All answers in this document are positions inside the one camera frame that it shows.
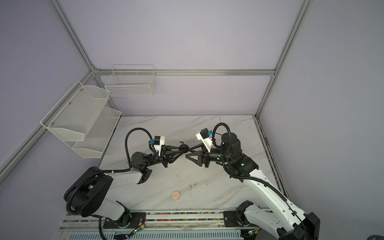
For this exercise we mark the upper white mesh shelf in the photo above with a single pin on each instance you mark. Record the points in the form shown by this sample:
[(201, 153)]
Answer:
[(72, 118)]

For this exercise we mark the white mesh shelf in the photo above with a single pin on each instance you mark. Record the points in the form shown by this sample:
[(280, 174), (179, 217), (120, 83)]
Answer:
[(72, 118), (95, 143)]

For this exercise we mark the white wire basket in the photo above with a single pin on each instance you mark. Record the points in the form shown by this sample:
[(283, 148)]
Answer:
[(131, 81)]

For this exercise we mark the black earbud charging case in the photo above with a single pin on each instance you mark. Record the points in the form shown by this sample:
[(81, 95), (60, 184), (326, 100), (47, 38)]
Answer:
[(184, 148)]

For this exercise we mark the aluminium frame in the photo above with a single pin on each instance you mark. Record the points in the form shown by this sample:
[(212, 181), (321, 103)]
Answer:
[(10, 166)]

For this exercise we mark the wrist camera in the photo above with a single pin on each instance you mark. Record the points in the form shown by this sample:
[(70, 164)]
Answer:
[(156, 144), (205, 136)]

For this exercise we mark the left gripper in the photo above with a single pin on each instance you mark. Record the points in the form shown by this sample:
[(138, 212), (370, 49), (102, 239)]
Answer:
[(164, 159)]

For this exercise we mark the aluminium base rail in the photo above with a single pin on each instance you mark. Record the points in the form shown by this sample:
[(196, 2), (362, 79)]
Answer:
[(201, 225)]

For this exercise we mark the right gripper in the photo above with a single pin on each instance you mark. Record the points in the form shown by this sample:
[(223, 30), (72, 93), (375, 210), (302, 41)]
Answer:
[(199, 155)]

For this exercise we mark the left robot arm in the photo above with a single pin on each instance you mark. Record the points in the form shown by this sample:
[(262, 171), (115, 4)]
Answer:
[(90, 195)]

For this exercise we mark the lower white mesh shelf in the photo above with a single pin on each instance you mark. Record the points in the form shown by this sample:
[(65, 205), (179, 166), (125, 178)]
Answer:
[(95, 143)]

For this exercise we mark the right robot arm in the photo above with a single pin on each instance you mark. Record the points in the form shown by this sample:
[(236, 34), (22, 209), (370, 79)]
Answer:
[(285, 221)]

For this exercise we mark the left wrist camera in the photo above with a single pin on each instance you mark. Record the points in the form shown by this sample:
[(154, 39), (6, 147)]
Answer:
[(156, 144)]

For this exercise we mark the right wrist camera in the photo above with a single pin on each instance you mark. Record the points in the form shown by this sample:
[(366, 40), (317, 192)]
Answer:
[(205, 136)]

